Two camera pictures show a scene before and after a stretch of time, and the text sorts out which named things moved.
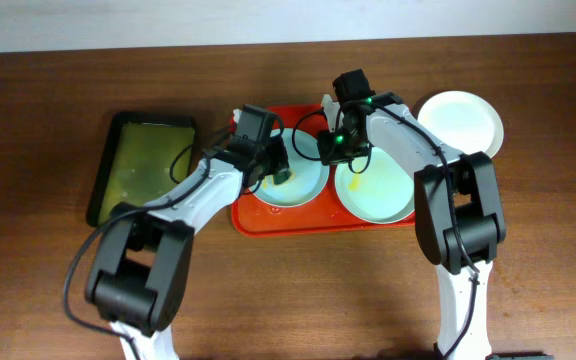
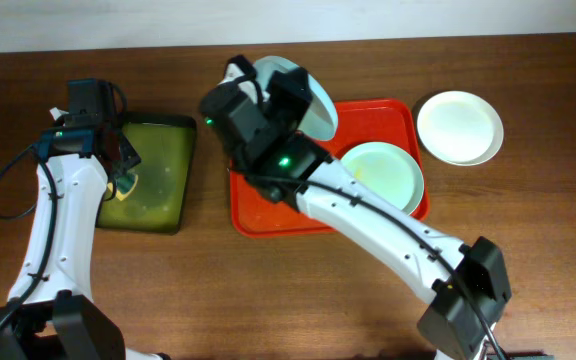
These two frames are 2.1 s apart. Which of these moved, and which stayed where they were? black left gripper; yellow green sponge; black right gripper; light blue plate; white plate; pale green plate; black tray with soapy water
Moved: black left gripper; light blue plate; yellow green sponge; black right gripper
Stayed: pale green plate; white plate; black tray with soapy water
